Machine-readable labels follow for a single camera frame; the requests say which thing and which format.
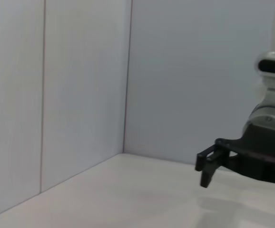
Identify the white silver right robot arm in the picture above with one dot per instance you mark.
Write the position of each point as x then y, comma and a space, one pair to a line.
263, 116

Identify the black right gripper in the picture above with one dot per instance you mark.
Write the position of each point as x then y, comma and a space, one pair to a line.
261, 152

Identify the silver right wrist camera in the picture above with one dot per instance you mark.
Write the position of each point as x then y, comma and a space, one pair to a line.
268, 66

